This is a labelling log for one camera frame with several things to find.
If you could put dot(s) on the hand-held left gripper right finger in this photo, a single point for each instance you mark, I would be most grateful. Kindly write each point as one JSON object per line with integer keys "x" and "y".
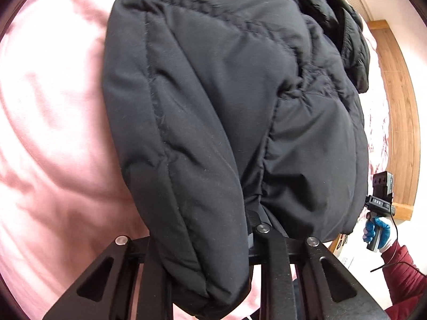
{"x": 277, "y": 273}

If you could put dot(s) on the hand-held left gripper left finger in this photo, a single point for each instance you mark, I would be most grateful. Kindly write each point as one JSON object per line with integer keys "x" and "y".
{"x": 146, "y": 273}

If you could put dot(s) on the black puffer jacket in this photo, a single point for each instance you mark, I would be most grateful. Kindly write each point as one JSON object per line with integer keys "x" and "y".
{"x": 227, "y": 100}

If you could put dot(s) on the person's right forearm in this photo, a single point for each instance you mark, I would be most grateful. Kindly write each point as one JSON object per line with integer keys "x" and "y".
{"x": 405, "y": 280}

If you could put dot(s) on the person's right hand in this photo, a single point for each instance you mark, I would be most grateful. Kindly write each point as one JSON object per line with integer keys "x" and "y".
{"x": 383, "y": 233}

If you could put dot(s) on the white printed box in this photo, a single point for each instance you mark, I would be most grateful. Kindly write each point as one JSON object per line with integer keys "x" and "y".
{"x": 342, "y": 248}

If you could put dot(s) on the pink bed sheet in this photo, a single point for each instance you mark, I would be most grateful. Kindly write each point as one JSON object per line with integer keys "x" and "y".
{"x": 53, "y": 133}

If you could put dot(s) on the wooden bed frame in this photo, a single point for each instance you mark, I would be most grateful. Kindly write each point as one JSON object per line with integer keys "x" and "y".
{"x": 398, "y": 113}

